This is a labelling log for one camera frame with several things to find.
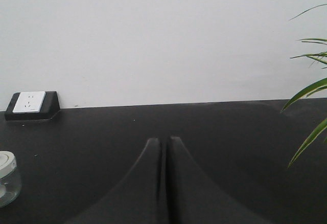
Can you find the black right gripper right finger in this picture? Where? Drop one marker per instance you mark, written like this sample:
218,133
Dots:
193,197

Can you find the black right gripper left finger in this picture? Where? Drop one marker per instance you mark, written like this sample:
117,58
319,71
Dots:
135,198

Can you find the glass jar with beige lid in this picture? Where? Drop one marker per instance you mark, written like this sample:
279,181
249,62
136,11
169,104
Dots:
10,178

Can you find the black and white power socket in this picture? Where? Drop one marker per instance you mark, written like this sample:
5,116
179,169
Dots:
40,105

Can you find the potted green plant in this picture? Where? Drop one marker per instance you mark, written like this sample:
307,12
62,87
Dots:
307,91

